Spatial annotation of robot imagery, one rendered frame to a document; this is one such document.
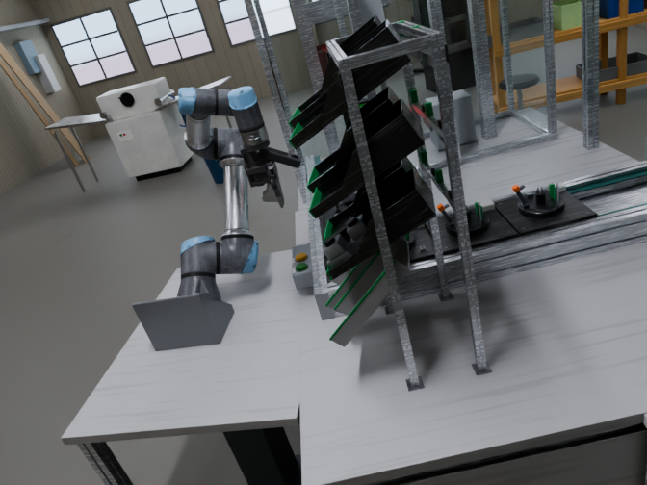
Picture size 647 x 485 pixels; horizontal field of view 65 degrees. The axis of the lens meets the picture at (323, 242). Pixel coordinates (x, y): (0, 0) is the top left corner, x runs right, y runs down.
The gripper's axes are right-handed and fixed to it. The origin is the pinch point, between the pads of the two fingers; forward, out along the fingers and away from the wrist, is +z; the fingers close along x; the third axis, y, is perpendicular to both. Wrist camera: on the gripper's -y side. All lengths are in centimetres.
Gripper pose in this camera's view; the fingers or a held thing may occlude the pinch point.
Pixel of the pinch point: (283, 203)
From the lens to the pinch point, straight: 154.7
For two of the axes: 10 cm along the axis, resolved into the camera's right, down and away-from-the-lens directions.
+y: -9.7, 2.4, 0.6
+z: 2.4, 8.6, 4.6
